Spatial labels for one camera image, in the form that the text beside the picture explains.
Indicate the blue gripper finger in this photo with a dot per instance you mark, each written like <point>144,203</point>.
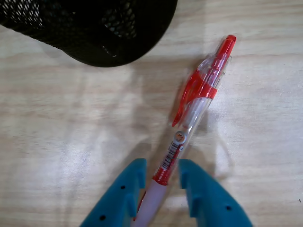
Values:
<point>116,203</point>
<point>213,196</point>

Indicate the black mesh pen holder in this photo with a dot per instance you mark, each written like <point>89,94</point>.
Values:
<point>82,28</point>

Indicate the red white grip pen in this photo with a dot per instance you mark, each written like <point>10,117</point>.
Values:
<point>203,87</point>

